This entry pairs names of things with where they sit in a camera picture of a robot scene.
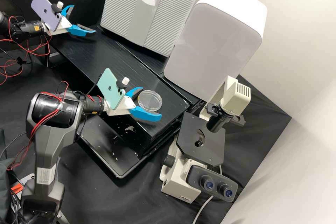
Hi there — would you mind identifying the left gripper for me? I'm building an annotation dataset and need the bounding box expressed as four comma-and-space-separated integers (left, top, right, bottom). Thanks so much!
45, 5, 97, 37

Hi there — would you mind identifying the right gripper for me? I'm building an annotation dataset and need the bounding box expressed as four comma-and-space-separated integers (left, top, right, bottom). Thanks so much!
104, 86, 163, 123

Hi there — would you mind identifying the petri dish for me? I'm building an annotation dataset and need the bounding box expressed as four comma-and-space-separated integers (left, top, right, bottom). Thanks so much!
136, 90, 163, 111

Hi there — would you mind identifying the black platform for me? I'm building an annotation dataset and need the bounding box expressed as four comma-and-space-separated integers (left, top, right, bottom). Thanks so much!
141, 122, 185, 160
44, 33, 190, 141
88, 24, 208, 110

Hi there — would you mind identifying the black tray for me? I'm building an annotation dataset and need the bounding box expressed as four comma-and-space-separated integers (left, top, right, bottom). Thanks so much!
75, 114, 173, 179

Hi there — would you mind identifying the incubator door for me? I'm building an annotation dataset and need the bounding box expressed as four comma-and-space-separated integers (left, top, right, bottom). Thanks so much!
100, 0, 200, 57

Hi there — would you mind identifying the cream microscope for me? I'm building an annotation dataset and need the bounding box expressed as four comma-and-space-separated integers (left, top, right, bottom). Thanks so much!
160, 75, 253, 204

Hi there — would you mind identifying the white box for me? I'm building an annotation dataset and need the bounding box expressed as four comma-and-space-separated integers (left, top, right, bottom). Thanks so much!
163, 0, 268, 103

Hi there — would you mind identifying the left wrist camera phone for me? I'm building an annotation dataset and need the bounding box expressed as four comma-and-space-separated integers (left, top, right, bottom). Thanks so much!
30, 0, 64, 32

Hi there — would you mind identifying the wrist camera phone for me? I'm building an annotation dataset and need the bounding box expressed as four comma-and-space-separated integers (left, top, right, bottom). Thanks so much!
97, 68, 131, 110
30, 0, 64, 32

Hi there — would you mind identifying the right wrist camera phone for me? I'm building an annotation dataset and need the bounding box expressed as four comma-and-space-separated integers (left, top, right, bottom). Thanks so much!
97, 68, 131, 110

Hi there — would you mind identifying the red wire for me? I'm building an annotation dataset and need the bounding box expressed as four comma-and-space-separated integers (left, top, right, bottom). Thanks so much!
0, 33, 52, 86

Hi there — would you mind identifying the grey cable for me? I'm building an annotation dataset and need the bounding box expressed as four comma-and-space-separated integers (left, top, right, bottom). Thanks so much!
192, 165, 223, 224

